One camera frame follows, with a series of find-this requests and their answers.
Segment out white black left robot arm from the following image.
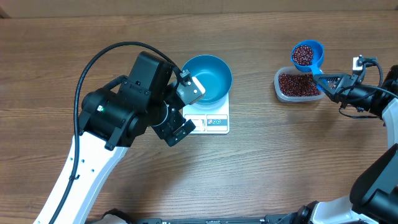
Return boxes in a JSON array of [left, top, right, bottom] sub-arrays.
[[35, 52, 205, 223]]

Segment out white digital kitchen scale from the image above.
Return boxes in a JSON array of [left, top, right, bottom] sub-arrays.
[[182, 94, 230, 134]]

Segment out blue plastic measuring scoop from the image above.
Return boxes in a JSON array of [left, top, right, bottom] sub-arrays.
[[290, 40, 325, 96]]

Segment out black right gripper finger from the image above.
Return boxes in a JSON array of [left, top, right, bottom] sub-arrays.
[[313, 73, 348, 87], [319, 83, 340, 103]]

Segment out red beans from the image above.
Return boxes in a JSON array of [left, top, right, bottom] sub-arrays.
[[278, 73, 320, 97]]

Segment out teal metal bowl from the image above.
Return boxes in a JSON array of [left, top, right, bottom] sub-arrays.
[[183, 55, 233, 105]]

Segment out clear plastic bean container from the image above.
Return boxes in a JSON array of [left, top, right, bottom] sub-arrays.
[[274, 67, 325, 103]]

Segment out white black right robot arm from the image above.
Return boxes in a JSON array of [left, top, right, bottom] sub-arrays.
[[283, 65, 397, 223]]

